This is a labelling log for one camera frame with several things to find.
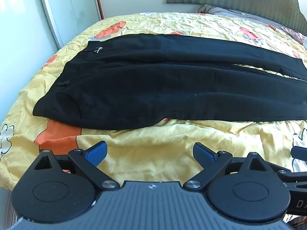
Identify pink patterned pillow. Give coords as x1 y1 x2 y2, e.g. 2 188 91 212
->
281 26 307 51

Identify black pants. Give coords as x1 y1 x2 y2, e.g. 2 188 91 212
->
33 33 307 130

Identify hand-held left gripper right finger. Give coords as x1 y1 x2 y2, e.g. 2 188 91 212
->
183 142 268 192

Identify grey patterned pillow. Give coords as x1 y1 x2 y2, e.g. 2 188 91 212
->
198 3 285 30

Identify yellow printed blanket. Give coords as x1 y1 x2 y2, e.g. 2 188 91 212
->
0 12 307 197

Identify plain white wardrobe door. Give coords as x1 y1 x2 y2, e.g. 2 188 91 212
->
0 0 63 84

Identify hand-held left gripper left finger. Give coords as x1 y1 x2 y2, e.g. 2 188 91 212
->
34 141 120 192

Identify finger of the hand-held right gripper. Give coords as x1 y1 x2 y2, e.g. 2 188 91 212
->
268 164 307 189
291 146 307 160

